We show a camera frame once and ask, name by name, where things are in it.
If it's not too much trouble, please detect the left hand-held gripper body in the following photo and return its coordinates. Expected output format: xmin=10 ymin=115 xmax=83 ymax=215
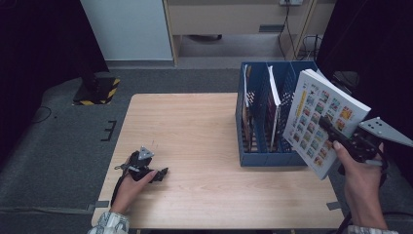
xmin=128 ymin=145 xmax=156 ymax=182

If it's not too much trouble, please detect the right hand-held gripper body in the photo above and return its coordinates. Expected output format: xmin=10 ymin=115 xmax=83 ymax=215
xmin=345 ymin=116 xmax=413 ymax=167

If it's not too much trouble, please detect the white book with picture grid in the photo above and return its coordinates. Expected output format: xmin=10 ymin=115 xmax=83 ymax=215
xmin=282 ymin=68 xmax=372 ymax=180

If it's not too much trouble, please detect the blue file rack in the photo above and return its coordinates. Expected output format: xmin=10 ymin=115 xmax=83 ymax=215
xmin=235 ymin=60 xmax=320 ymax=168

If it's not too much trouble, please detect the black book with red print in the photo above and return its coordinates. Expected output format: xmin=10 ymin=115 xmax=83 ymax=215
xmin=243 ymin=63 xmax=255 ymax=154

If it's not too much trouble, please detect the person's left hand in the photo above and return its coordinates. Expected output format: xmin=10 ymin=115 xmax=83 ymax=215
xmin=110 ymin=169 xmax=159 ymax=215

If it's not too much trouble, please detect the person's right hand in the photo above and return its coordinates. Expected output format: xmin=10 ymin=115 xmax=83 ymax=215
xmin=332 ymin=139 xmax=389 ymax=213

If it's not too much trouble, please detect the black stand base striped edge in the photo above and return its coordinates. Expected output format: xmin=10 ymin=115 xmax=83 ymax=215
xmin=72 ymin=71 xmax=121 ymax=106

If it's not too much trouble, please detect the white cabinet panel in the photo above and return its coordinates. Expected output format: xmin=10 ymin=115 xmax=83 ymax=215
xmin=79 ymin=0 xmax=173 ymax=61

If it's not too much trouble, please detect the dark object under desk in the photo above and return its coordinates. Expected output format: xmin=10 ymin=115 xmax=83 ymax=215
xmin=187 ymin=34 xmax=223 ymax=42

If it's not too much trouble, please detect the left hand-held gripper cable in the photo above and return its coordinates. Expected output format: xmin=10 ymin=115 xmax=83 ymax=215
xmin=110 ymin=155 xmax=139 ymax=208

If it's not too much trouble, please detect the hand-held gripper cable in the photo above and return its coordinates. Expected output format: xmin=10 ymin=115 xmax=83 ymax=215
xmin=335 ymin=164 xmax=389 ymax=234
xmin=110 ymin=155 xmax=139 ymax=208

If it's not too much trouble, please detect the right hand-held gripper cable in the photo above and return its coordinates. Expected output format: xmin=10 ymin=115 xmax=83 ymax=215
xmin=335 ymin=164 xmax=389 ymax=234

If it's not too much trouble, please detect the thin black floor cable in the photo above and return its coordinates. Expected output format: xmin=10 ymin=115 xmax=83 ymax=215
xmin=30 ymin=105 xmax=53 ymax=125

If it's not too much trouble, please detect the black cable from socket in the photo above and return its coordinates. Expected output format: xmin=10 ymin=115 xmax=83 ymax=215
xmin=277 ymin=4 xmax=298 ymax=61

